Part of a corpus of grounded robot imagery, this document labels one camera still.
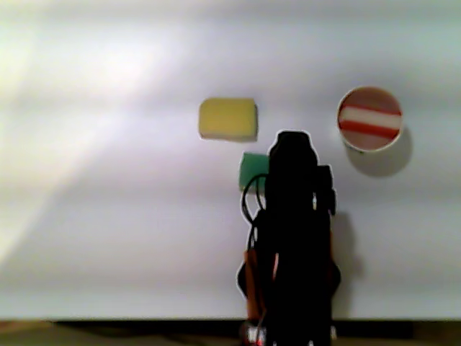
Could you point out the red and white sponge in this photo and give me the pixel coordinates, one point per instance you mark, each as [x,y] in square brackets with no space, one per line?
[367,117]

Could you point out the green and white sponge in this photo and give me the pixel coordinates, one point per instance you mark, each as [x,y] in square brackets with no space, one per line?
[254,166]

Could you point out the yellow and white sponge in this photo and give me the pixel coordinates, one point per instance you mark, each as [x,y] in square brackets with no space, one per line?
[227,119]

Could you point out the orange tape strip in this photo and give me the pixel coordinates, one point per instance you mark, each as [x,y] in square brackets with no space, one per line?
[254,284]

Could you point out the white paper cup green band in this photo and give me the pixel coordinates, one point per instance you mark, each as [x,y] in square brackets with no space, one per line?
[367,143]

